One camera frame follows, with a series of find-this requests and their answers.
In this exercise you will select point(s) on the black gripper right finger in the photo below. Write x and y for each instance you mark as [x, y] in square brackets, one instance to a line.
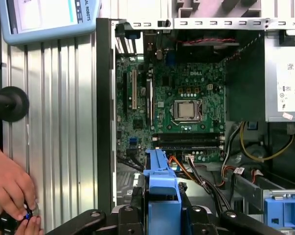
[198, 222]

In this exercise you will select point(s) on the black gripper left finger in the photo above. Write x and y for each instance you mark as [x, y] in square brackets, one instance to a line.
[127, 222]

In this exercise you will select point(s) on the hard disk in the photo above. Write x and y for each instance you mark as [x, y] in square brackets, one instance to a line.
[162, 195]

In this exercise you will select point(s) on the person's right hand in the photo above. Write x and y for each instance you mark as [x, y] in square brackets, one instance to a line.
[31, 226]

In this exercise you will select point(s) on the person's left hand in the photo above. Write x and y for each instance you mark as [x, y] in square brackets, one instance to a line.
[7, 181]

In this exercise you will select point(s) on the black RAM slot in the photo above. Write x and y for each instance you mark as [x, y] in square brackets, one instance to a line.
[193, 148]
[186, 135]
[186, 139]
[186, 144]

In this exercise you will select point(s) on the blue drive latch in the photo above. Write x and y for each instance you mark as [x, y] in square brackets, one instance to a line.
[284, 213]

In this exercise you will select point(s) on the metal drive cage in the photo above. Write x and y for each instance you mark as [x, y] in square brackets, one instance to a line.
[284, 191]

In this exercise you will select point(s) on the metal locking lever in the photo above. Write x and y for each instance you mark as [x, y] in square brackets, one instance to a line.
[186, 123]

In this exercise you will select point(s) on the black PC case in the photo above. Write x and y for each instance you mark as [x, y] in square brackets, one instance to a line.
[104, 122]

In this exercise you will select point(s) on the silver CPU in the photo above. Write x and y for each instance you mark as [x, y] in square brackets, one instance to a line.
[187, 111]

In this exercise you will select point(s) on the black CPU socket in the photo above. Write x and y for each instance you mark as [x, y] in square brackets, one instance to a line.
[200, 110]

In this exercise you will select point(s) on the metal socket cover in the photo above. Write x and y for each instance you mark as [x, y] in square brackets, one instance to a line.
[176, 111]

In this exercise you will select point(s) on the black expansion slot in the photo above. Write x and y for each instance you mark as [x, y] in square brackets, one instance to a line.
[125, 98]

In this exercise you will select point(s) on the white expansion slot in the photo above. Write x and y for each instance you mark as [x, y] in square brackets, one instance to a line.
[134, 90]

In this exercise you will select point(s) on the green motherboard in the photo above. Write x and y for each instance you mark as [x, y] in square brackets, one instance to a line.
[174, 83]

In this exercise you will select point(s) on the black round flanged knob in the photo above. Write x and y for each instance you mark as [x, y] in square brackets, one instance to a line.
[14, 104]

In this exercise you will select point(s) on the black case fan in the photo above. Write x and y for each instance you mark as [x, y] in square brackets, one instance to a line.
[203, 54]

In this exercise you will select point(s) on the grey power supply unit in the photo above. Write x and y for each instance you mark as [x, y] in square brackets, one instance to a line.
[284, 61]

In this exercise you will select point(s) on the pale blue teach pendant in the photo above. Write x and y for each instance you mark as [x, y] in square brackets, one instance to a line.
[39, 14]

